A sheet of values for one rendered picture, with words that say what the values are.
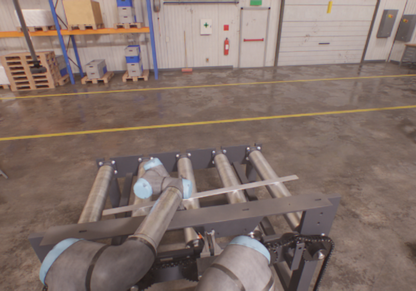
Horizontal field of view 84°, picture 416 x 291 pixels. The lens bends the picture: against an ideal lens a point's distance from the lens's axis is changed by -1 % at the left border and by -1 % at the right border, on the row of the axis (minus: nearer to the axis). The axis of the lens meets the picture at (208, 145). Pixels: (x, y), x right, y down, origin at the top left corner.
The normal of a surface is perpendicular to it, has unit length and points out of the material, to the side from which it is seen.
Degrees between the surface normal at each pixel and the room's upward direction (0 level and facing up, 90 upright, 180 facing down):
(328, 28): 90
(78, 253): 6
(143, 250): 39
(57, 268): 45
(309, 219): 90
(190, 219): 0
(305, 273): 90
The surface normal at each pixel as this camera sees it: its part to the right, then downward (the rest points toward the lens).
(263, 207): -0.01, -0.88
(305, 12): 0.17, 0.47
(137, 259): 0.65, -0.48
